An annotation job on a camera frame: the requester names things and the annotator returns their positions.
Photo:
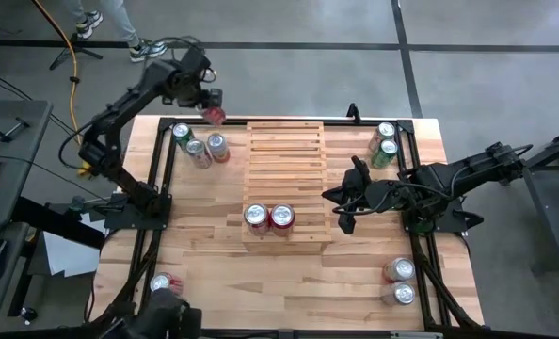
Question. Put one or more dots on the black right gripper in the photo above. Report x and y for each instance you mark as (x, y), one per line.
(378, 193)

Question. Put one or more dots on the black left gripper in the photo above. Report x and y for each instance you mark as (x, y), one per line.
(187, 89)

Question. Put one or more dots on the red can barcode label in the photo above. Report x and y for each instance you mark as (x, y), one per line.
(214, 117)

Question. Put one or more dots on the green soda can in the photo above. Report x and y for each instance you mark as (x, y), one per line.
(388, 147)
(181, 131)

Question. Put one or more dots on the red can small label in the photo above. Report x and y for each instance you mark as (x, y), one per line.
(282, 215)

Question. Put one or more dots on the red can white labels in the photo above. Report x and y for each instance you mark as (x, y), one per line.
(256, 214)

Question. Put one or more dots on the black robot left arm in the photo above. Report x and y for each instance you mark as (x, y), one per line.
(119, 106)

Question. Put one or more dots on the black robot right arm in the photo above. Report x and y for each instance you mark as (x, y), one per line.
(472, 169)

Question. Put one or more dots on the wooden slatted shelf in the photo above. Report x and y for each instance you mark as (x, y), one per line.
(286, 160)

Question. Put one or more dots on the white beverage can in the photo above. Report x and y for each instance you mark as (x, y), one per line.
(404, 293)

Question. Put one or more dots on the red beverage can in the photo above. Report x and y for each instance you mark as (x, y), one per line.
(160, 281)

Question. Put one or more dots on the red white seltzer can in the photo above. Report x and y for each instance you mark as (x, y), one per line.
(216, 140)

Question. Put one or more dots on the red can bottom right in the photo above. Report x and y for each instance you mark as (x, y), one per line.
(403, 268)

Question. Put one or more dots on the black tripod stand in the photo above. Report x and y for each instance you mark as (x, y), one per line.
(63, 56)

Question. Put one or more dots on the grey knob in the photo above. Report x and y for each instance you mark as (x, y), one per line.
(77, 203)

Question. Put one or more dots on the grey desk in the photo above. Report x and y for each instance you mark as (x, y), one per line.
(6, 292)
(35, 141)

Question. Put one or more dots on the dark metal stand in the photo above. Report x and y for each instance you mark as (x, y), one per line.
(550, 212)

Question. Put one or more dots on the black desk beam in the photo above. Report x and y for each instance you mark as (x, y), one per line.
(49, 219)

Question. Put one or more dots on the white paper sheets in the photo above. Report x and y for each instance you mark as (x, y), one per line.
(68, 256)

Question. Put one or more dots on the black caster wheel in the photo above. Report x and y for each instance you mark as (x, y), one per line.
(27, 314)

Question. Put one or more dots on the black clamp bracket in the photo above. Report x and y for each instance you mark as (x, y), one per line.
(353, 113)

